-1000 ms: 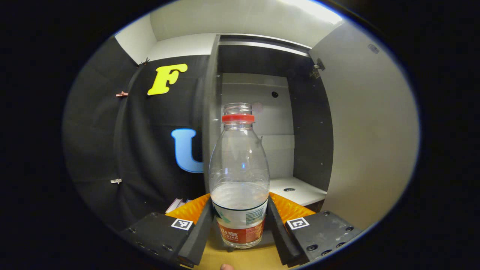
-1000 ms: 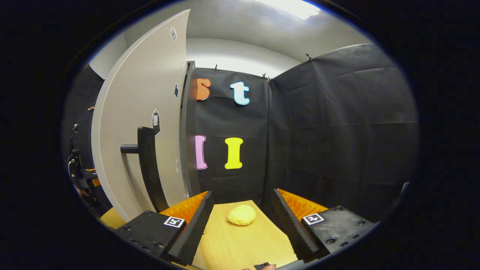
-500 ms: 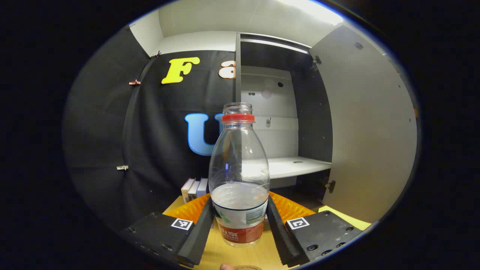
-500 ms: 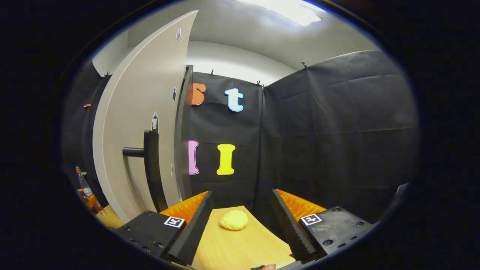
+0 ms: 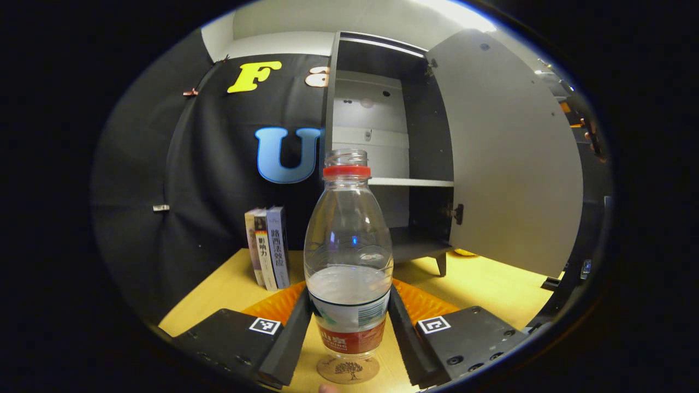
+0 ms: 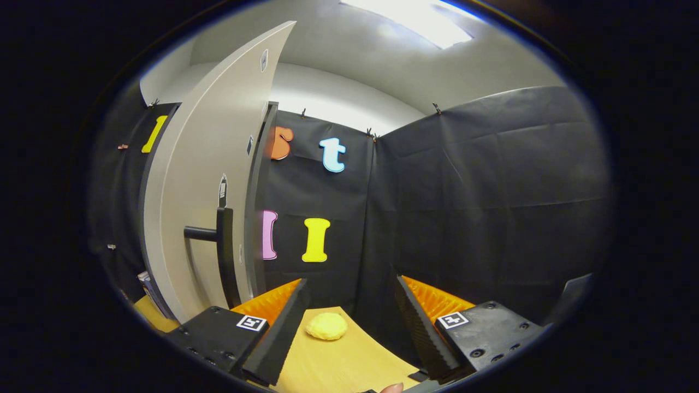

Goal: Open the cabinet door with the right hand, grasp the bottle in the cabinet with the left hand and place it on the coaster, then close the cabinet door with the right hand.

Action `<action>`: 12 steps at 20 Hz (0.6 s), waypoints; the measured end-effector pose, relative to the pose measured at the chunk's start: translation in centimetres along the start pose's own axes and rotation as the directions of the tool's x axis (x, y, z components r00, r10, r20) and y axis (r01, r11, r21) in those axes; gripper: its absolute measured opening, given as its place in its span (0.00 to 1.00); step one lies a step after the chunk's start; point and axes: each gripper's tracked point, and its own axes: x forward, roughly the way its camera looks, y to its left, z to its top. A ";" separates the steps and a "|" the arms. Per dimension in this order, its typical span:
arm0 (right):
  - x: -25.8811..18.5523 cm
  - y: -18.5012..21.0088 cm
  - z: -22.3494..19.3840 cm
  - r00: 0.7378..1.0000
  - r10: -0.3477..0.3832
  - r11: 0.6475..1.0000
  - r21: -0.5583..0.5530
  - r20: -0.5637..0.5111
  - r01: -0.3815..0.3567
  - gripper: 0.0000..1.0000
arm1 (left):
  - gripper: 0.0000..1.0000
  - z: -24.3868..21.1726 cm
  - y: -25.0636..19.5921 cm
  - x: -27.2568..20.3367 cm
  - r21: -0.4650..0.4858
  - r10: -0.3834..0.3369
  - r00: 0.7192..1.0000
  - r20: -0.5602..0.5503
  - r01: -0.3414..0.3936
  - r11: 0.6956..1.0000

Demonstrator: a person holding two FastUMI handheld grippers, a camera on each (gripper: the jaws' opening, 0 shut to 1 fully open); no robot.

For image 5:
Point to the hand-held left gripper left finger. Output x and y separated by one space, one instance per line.
292 344

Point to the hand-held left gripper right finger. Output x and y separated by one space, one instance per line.
407 344

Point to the round brown coaster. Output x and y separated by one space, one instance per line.
348 371

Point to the beige cabinet door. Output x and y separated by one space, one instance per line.
508 164

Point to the clear plastic bottle red label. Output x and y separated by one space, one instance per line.
348 245

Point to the white book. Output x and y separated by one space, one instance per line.
264 251

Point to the yellow bumpy object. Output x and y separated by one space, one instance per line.
466 252

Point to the beige book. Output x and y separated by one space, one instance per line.
251 240

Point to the black backdrop cloth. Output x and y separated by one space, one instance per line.
207 180

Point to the reddish clip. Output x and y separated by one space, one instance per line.
190 93

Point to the black clip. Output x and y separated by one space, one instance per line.
223 58

